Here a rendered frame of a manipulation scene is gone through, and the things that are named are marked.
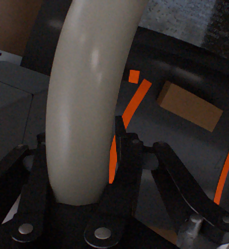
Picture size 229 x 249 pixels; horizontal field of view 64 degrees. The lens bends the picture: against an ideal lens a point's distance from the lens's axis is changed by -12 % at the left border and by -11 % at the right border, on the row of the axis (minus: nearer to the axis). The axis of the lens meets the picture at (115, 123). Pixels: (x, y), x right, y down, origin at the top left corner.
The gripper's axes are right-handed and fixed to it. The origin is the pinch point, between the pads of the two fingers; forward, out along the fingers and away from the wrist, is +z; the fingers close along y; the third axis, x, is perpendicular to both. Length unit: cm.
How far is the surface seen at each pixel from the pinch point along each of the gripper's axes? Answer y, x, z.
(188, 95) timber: 37, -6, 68
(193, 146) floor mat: 48, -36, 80
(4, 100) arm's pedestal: -26.8, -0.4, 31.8
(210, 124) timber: 50, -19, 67
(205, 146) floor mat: 55, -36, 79
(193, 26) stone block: 18.2, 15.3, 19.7
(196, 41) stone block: 19.7, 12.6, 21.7
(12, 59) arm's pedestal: -51, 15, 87
